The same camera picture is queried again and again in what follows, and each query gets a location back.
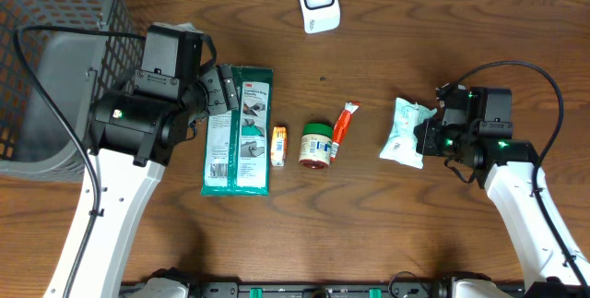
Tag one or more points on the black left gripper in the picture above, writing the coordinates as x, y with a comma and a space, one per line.
220, 82

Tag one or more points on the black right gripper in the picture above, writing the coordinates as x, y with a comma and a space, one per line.
428, 143

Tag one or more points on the white teal wipes packet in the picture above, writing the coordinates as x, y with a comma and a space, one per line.
401, 145

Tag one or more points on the green 3M cloth package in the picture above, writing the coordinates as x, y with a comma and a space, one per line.
237, 142

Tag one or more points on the small orange white box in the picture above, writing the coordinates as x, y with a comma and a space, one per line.
278, 152

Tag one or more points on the orange stick sachet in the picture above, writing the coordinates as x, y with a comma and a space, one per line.
342, 125

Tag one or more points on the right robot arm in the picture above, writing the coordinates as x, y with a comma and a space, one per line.
476, 130

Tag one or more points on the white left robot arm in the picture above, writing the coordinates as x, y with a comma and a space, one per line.
130, 139

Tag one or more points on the white barcode scanner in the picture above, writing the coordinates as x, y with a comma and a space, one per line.
320, 15

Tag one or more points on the green lid jar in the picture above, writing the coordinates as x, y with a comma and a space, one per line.
316, 144

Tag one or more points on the grey plastic mesh basket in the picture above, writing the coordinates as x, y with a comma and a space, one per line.
78, 50

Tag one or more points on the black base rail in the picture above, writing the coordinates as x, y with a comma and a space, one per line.
236, 290

